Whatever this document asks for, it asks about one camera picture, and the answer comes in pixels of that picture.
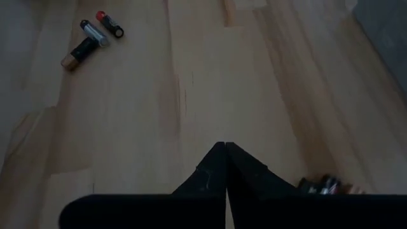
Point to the red black AA battery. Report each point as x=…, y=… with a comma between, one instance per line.
x=109, y=23

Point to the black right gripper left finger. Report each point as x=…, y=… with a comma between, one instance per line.
x=159, y=213

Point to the grey plastic bin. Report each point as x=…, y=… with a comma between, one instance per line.
x=388, y=31

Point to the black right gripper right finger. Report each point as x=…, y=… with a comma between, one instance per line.
x=286, y=213

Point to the silver AA battery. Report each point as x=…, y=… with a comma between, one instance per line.
x=324, y=186
x=94, y=33

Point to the copper black AA battery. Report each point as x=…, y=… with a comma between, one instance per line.
x=81, y=52

